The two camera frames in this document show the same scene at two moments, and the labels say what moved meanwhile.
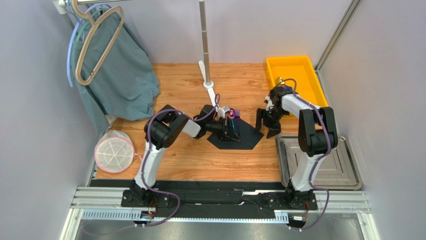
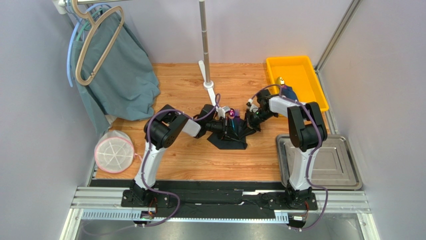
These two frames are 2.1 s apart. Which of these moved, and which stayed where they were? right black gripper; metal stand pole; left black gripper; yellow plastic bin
Moved: right black gripper
Stayed: left black gripper; metal stand pole; yellow plastic bin
